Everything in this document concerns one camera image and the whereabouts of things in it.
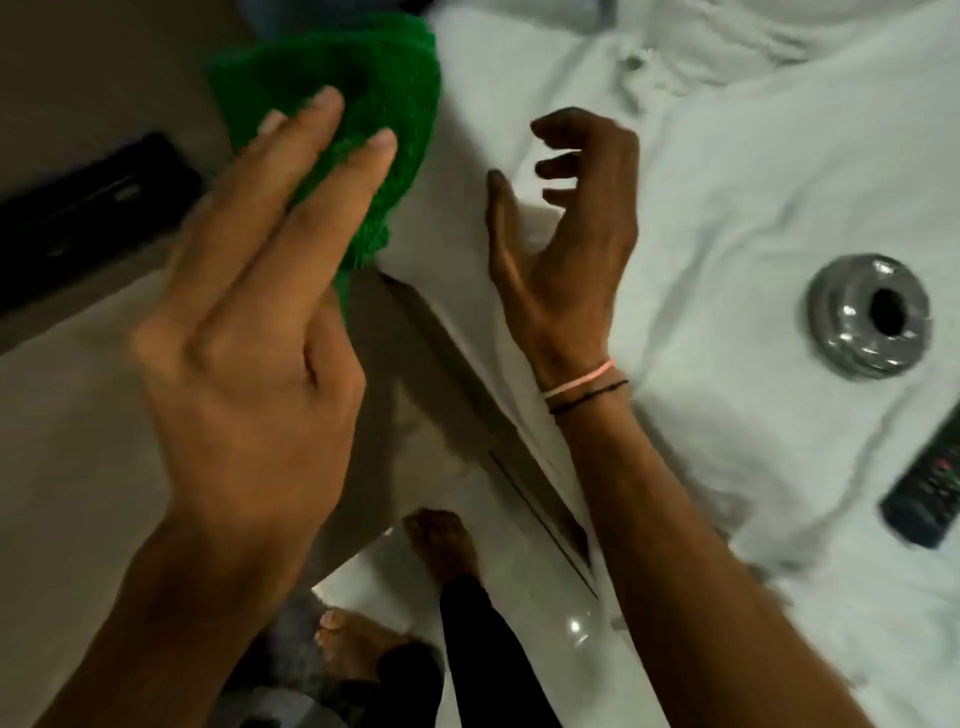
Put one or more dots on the person's right hand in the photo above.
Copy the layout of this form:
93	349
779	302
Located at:
577	285

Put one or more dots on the person's left hand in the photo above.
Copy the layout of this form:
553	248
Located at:
240	405

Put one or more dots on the person's left thumb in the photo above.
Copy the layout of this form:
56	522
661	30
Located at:
337	352

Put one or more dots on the person's left middle finger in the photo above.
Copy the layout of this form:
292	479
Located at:
285	195

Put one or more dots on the person's right middle finger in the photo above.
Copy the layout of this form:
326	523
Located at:
559	165

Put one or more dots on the person's right thumb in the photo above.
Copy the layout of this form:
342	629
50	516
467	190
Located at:
502	225

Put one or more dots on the green knitted cloth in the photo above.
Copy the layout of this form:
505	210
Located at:
375	67

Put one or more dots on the person's right forearm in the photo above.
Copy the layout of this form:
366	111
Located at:
675	570

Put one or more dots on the person's left forearm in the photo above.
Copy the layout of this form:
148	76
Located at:
165	645

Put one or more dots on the beige bed base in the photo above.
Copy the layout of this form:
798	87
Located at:
450	375

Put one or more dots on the white bed sheet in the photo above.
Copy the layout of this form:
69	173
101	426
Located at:
750	187

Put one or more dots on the black flat box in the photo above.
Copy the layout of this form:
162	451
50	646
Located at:
75	217

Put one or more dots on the person's right foot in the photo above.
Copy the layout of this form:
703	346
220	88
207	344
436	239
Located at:
442	547

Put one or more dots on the person's foot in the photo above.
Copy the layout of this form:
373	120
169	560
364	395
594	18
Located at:
442	547
356	641

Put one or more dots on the white paper sheet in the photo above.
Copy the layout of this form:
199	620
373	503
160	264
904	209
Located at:
375	577

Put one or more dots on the person's left foot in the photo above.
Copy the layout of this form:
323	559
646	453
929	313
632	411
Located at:
356	641

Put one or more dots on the round silver metal ashtray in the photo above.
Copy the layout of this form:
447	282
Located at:
847	322

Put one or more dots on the black trousers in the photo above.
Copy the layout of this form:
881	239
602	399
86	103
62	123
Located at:
469	660

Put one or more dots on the black remote control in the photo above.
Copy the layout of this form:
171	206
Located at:
926	487

